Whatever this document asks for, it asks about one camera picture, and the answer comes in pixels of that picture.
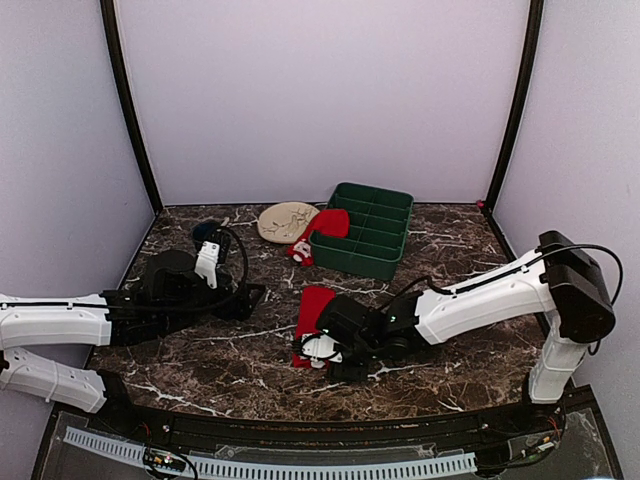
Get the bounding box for beige bird pattern plate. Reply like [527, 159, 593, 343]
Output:
[257, 202, 319, 245]

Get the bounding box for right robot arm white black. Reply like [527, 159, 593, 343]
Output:
[298, 230, 618, 434]

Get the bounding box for dark blue cup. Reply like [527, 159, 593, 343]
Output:
[191, 220, 221, 250]

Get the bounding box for black right frame post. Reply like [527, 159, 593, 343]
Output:
[484, 0, 545, 216]

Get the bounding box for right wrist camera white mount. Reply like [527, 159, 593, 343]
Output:
[293, 333, 343, 369]

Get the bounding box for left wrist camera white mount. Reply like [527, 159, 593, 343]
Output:
[194, 241, 220, 290]

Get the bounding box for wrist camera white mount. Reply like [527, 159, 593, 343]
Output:
[293, 333, 343, 369]
[194, 241, 220, 290]

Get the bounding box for black left frame post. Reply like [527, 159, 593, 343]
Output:
[99, 0, 164, 216]

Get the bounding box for black frame post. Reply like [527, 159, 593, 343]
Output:
[99, 0, 164, 216]
[484, 0, 545, 216]

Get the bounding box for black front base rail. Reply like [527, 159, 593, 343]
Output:
[54, 384, 596, 451]

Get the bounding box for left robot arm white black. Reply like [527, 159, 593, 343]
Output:
[1, 244, 265, 436]

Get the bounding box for red sock plain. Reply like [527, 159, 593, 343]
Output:
[293, 286, 336, 369]

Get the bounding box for white slotted cable duct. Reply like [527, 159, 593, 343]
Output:
[63, 427, 478, 479]

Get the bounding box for red Santa sock in tray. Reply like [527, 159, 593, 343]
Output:
[287, 209, 350, 266]

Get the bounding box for green divided plastic organizer tray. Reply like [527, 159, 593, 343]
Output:
[310, 182, 414, 281]

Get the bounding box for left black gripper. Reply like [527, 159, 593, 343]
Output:
[159, 271, 265, 333]

